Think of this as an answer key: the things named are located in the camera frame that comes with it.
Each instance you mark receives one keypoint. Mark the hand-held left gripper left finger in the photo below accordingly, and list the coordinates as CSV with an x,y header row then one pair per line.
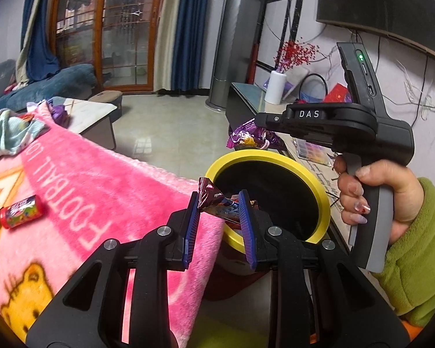
x,y
190,232

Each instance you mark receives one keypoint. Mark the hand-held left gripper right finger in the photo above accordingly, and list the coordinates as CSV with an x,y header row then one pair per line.
x,y
247,232

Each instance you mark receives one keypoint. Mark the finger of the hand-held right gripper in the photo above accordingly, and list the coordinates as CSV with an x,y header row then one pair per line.
x,y
272,120

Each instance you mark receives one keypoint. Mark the purple shiny wrapper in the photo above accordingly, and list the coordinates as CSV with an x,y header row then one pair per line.
x,y
244,132

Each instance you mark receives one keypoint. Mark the yellow rimmed black trash bin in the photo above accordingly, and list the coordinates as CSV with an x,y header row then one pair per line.
x,y
268,156

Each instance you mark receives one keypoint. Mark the dark red and blue wrapper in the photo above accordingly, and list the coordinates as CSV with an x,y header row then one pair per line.
x,y
217,203

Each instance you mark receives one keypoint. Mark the person's right forearm green sleeve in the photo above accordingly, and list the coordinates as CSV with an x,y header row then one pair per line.
x,y
420,261

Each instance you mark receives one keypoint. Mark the person's right hand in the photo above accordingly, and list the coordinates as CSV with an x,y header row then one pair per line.
x,y
406,195

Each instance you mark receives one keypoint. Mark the white paper roll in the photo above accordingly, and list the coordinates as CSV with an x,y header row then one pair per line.
x,y
275,87

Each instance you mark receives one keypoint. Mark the red colourful picture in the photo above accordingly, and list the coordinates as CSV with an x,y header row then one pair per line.
x,y
339,94

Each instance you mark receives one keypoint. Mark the colourful paint palette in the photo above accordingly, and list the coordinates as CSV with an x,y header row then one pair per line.
x,y
311,154

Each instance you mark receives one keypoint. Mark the red berry branches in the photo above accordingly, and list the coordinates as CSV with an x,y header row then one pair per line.
x,y
297,52

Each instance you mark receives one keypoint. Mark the pink printed blanket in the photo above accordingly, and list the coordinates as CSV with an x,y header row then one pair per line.
x,y
112,188

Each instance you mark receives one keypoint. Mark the grey standing air conditioner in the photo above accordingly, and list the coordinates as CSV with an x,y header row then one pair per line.
x,y
235,36

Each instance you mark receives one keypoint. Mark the blue pleated curtain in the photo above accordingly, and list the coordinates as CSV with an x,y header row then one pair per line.
x,y
192,32

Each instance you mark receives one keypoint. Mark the beige curtain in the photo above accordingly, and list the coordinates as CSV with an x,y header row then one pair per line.
x,y
166,43

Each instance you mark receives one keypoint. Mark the white topped coffee table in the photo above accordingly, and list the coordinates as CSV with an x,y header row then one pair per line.
x,y
90,110

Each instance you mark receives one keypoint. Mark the grey stool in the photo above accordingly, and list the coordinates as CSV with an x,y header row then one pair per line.
x,y
107,96

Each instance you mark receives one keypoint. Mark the red cylindrical candy wrapper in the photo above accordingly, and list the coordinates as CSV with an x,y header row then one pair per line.
x,y
21,212

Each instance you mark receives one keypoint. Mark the purple plastic bag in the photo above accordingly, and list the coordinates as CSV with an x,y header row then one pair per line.
x,y
60,114

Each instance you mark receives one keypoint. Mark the wooden framed glass door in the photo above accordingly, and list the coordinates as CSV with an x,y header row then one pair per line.
x,y
112,25

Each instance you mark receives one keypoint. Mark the blue sofa blanket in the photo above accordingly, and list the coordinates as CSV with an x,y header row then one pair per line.
x,y
58,79

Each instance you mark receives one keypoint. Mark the light blue cloth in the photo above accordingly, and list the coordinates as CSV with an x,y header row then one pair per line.
x,y
7,134

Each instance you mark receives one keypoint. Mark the pink cloth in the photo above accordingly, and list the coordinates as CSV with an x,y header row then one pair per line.
x,y
14,87

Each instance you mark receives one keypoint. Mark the blue window curtain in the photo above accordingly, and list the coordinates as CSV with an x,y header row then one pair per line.
x,y
40,43

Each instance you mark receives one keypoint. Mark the wall mounted television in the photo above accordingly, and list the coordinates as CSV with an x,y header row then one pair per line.
x,y
377,0

